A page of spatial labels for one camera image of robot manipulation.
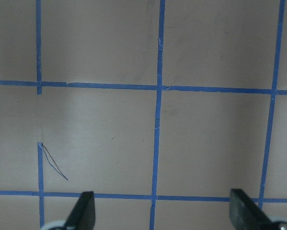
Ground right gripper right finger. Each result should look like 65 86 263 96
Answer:
229 189 273 230

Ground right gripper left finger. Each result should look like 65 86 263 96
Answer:
63 191 96 230

